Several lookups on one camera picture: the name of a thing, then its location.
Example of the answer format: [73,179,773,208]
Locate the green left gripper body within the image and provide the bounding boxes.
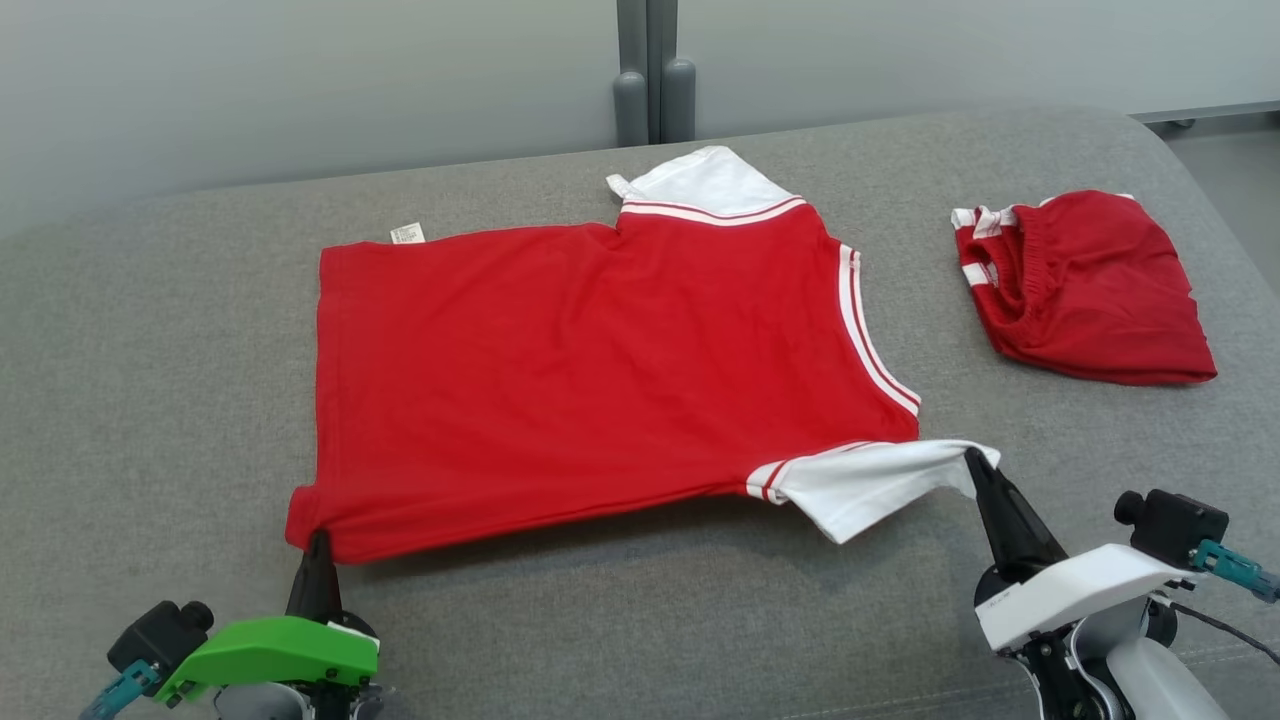
[153,610,389,707]

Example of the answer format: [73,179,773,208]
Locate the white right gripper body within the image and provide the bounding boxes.
[973,543,1198,654]

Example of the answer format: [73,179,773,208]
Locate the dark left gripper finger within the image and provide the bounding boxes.
[284,528,343,623]

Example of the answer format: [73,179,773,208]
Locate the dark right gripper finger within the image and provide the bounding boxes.
[962,447,1071,587]

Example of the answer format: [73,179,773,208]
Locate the red shorts with white stripes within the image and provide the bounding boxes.
[950,188,1219,387]

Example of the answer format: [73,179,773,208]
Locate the red Bulls basketball jersey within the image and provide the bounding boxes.
[285,145,1001,566]

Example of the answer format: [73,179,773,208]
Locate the black right camera cable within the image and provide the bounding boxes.
[1165,598,1280,666]

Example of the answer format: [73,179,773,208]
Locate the teal right camera connector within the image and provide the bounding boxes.
[1190,540,1280,604]

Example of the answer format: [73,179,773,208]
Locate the teal camera connector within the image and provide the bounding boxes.
[1190,540,1280,604]
[80,660,161,720]

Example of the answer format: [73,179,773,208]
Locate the teal left camera connector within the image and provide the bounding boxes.
[80,660,161,720]

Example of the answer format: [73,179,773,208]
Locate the grey partition post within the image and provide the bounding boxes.
[612,0,698,148]

